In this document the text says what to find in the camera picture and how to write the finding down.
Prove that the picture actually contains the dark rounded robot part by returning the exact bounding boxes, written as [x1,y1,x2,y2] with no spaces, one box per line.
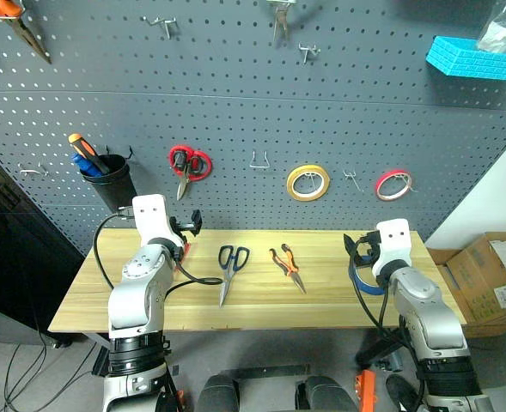
[198,372,357,412]

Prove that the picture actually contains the black plastic cup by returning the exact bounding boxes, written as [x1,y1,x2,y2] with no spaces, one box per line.
[79,154,139,213]

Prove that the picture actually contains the orange black needle-nose pliers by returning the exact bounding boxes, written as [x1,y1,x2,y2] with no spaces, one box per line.
[269,243,308,295]

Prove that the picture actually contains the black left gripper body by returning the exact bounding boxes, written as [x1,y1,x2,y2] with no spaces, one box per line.
[169,216,193,237]

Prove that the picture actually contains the silver wire loop hook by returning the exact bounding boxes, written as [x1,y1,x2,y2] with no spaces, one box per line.
[248,148,272,170]

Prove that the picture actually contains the yellow tape roll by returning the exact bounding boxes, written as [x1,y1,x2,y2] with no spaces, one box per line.
[285,163,332,202]

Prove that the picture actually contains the orange handled long-nose pliers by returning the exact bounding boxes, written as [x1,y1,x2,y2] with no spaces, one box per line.
[0,0,53,66]

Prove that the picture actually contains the blue tape roll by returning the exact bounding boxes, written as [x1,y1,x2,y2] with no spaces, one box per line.
[348,255,387,297]

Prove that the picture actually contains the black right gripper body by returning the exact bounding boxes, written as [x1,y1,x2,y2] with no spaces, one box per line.
[354,231,381,264]

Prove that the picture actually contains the blue plastic basket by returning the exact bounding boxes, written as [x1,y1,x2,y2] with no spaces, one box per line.
[425,35,506,83]

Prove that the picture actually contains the brown cardboard box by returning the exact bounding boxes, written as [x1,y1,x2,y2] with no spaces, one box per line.
[425,231,506,340]

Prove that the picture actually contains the red tape roll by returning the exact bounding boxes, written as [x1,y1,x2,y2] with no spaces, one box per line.
[374,168,414,203]

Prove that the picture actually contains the red handled scissors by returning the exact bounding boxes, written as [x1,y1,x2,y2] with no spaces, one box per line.
[168,144,214,203]

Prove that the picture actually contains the orange black screwdriver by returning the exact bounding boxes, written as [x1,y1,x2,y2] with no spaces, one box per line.
[67,132,113,177]

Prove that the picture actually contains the black table leg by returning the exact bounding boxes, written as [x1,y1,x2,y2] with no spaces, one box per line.
[354,328,404,367]

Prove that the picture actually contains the black floor cable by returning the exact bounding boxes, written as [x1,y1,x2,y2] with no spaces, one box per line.
[2,317,100,412]

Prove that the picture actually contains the blue handled screwdriver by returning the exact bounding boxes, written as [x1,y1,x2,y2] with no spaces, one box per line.
[70,152,104,179]

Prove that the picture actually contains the clear plastic bag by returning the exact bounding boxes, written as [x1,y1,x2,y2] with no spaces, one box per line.
[475,0,506,55]

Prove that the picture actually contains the grey handled pliers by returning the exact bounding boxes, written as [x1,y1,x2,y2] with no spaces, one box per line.
[265,0,297,45]

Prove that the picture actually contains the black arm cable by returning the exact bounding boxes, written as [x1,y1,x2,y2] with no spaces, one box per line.
[348,251,410,344]
[93,207,224,305]

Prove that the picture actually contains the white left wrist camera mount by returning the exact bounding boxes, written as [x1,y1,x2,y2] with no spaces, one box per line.
[131,194,186,254]

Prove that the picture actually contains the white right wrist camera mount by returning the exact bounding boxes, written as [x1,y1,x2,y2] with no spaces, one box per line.
[371,218,411,276]

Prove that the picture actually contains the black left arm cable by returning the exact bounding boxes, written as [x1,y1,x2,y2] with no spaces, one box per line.
[93,207,224,305]

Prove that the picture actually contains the orange plastic block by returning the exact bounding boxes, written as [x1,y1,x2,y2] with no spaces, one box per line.
[355,369,377,408]

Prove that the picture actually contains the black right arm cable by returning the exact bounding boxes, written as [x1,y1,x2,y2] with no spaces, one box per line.
[348,251,410,344]

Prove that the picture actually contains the silver double peg hook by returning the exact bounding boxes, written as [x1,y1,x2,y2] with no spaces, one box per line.
[297,42,322,65]
[342,168,364,192]
[142,15,180,40]
[18,162,53,178]

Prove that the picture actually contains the black blue handled scissors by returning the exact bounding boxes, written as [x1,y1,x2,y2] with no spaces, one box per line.
[217,245,251,309]

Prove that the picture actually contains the dark grey pegboard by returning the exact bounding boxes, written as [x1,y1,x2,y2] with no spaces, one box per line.
[0,0,506,258]

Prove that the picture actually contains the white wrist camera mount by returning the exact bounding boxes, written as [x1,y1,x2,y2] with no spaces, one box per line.
[371,218,411,276]
[131,194,186,254]

